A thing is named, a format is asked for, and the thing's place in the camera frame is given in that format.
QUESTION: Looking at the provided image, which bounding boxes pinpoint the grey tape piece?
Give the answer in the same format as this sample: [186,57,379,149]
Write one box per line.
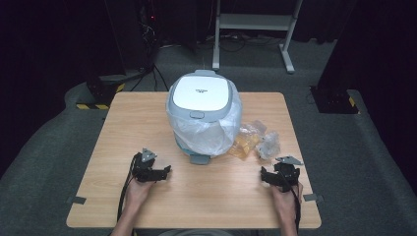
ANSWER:
[66,195,88,206]
[302,193,325,203]

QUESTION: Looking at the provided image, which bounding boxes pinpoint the person's left hand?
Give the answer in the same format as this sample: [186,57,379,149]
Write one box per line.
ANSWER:
[125,179,157,209]

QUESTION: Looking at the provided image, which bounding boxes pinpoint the white metal stand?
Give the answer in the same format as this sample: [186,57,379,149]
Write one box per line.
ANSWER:
[211,0,305,75]

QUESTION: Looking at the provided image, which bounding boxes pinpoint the yellow plastic wrapper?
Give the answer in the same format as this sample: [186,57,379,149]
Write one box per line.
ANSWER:
[227,119,268,160]

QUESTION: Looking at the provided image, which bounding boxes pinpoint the black curtain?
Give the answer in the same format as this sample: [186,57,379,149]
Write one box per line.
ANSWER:
[0,0,126,178]
[355,0,417,195]

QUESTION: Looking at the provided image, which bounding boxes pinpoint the black floor cables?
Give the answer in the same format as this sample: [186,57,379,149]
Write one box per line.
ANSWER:
[130,63,170,93]

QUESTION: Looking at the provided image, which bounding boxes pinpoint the person's right hand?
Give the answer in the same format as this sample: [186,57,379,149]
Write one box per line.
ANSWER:
[269,183,305,226]

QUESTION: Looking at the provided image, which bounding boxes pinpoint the dark equipment rack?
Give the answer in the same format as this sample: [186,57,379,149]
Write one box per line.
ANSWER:
[136,0,160,71]

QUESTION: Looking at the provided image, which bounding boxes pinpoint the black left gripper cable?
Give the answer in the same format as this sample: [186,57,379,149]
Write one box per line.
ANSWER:
[116,152,140,222]

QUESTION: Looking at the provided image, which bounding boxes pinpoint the grey white pedal trash can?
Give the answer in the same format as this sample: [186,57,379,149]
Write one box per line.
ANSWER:
[165,69,244,166]

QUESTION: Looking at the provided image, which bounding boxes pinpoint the clear plastic wrapper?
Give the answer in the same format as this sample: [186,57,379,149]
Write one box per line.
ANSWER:
[255,131,282,161]

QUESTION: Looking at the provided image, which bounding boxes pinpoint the white plastic bin bag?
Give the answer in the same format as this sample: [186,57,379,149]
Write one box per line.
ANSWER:
[165,84,244,157]

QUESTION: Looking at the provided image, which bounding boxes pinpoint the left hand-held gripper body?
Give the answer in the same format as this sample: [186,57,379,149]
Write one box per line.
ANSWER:
[132,147,162,184]

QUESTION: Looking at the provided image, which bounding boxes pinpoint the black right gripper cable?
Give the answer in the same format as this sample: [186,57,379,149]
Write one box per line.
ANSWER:
[288,183,303,234]

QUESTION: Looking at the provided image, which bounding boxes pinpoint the black stand with striped base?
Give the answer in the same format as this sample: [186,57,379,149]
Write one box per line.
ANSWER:
[75,72,127,111]
[309,0,361,115]

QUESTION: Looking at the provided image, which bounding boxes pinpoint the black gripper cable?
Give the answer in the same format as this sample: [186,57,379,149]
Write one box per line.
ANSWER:
[116,152,140,222]
[288,183,303,234]

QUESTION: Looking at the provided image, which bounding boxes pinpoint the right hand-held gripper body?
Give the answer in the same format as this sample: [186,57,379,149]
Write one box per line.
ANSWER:
[274,154,305,194]

